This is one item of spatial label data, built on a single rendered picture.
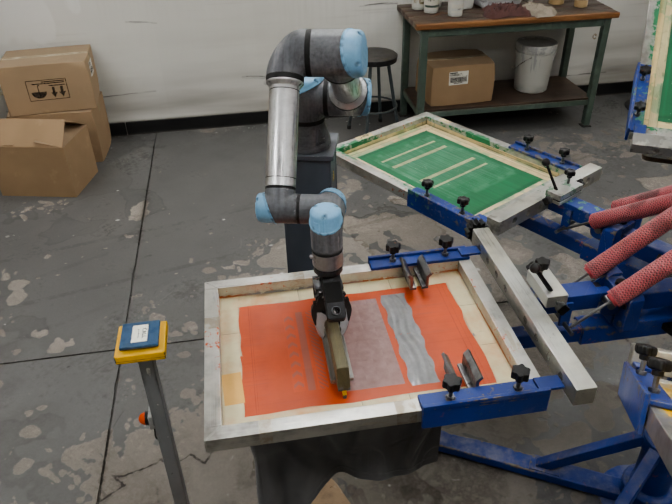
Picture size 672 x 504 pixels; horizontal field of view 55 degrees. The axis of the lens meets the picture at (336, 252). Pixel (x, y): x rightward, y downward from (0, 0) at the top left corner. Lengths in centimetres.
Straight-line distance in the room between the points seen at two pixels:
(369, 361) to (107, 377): 175
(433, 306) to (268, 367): 50
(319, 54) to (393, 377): 81
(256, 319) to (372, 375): 38
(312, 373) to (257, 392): 14
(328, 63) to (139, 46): 374
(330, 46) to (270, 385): 83
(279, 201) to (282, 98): 25
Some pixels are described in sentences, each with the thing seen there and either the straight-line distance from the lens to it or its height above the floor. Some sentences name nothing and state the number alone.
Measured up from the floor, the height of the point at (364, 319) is 95.
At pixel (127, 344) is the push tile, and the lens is 179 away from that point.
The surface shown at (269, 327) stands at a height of 95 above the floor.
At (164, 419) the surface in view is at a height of 66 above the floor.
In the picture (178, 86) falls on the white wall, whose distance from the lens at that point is 537.
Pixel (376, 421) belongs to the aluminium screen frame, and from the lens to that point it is 151.
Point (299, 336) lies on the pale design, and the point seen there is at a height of 95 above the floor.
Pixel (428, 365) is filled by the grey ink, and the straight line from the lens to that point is 166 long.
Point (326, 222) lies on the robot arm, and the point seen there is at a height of 134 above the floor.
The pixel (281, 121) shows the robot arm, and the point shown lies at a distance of 163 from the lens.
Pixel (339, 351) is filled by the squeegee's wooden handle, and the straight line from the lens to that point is 155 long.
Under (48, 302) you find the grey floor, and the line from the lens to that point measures 375.
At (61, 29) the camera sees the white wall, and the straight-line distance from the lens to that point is 535.
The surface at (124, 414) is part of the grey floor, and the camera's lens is 299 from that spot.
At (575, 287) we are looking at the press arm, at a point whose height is 104.
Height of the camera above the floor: 210
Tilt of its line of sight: 34 degrees down
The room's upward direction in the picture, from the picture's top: 1 degrees counter-clockwise
